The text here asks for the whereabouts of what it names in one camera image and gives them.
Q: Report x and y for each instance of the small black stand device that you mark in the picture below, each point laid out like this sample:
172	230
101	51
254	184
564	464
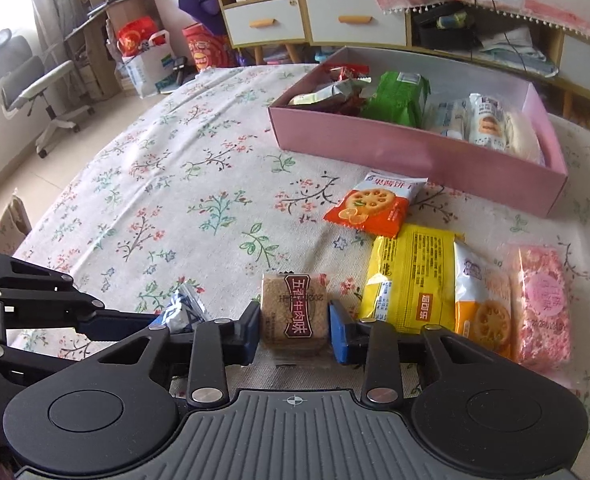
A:
180	69

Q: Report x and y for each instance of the grey curtain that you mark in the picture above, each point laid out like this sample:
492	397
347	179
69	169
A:
55	5

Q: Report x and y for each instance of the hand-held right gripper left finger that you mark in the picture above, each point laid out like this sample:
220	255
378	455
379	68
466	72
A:
253	335

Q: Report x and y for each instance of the purple cloth object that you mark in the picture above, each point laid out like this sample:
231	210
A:
200	2

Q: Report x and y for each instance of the cream bread packet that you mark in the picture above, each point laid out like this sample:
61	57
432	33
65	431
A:
525	137

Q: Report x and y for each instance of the red cartoon gift bag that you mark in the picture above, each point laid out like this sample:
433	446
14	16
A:
207	47

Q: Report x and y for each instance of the white shopping bag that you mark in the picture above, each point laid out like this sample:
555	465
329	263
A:
147	72

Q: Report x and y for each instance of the silver snack packet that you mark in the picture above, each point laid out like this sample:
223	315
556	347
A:
335	91

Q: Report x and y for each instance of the red white snack packet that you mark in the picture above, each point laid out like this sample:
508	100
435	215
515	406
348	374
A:
351	105

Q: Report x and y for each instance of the green snack packet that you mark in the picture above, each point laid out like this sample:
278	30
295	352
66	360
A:
395	100

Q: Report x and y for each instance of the grey office chair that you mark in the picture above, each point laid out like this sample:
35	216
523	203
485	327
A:
25	80

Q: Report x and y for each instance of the red plastic bag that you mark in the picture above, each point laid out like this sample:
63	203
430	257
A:
135	37

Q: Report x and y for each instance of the wooden desk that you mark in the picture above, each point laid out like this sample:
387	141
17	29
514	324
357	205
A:
120	7

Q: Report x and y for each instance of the pink speckled snack packet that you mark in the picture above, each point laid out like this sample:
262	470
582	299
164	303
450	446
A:
545	305

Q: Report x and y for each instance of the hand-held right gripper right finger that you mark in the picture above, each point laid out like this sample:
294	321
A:
339	337

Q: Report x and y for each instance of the white bread packet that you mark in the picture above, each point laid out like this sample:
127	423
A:
486	120

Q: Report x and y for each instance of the black bag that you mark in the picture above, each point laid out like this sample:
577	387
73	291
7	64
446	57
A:
447	35

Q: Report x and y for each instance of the pink printed cloth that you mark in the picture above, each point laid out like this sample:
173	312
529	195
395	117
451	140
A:
500	2

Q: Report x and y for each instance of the floral tablecloth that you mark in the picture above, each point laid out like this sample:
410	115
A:
175	185

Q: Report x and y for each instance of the orange cracker packet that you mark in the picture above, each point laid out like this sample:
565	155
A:
370	207
485	310

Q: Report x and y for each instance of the brown paper bag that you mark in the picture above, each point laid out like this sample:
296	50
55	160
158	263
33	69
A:
12	222

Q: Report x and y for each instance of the white wooden tall cabinet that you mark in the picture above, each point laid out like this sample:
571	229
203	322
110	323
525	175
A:
300	15

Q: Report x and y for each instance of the green yellow small object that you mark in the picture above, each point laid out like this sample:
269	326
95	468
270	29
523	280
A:
452	20

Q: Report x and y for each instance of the brown beef snack packet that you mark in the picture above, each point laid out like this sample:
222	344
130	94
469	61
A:
295	310

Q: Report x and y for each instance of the yellow snack packet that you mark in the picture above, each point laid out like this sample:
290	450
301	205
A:
410	275

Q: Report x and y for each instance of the pink cardboard box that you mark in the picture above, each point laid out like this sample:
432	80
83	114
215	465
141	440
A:
425	160

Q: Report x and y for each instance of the wide white drawer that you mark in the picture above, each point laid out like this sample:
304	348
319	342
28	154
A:
355	17

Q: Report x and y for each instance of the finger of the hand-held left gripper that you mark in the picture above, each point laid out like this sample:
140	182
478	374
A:
125	329
20	362

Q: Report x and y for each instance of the bright red snack packet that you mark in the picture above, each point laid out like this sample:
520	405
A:
347	72

